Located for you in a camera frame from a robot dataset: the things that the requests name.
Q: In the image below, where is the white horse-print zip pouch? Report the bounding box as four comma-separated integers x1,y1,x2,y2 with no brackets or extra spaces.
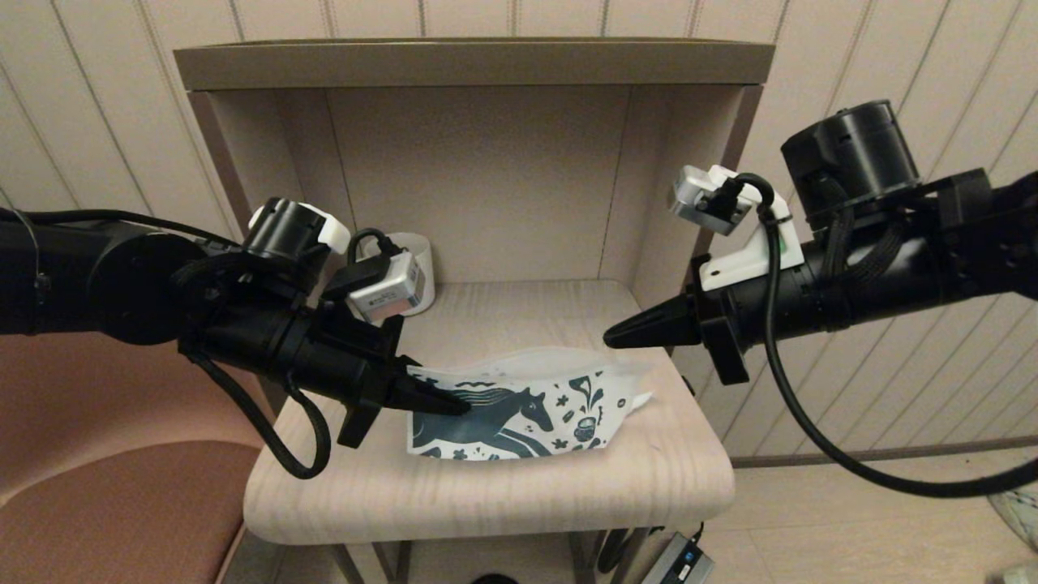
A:
405,347,654,461

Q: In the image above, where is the white speckled floor bag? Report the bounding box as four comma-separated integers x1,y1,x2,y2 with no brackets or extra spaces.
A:
989,487,1038,584

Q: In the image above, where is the white ribbed mug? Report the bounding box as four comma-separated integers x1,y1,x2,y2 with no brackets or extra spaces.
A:
381,233,436,317

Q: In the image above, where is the grey power adapter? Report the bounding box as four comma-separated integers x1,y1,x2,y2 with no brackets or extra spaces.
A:
641,523,716,584

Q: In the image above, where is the brown upholstered chair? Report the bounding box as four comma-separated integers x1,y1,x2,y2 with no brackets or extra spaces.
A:
0,328,281,584

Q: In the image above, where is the light wood nightstand shelf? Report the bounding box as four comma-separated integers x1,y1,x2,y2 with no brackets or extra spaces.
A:
175,39,775,584

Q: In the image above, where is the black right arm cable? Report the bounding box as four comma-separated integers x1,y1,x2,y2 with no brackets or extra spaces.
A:
730,173,1038,498

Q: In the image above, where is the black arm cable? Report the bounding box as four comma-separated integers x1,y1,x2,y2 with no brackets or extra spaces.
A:
180,349,332,479
730,173,1038,498

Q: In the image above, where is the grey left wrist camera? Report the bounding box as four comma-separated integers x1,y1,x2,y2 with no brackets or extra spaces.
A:
324,230,424,324

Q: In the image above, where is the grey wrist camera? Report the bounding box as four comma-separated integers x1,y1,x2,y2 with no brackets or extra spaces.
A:
670,165,805,291
324,230,424,324

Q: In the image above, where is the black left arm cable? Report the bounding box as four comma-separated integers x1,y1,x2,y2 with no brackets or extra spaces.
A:
180,349,332,479

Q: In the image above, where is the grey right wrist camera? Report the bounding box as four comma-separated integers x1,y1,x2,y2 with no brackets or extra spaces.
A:
670,165,805,291

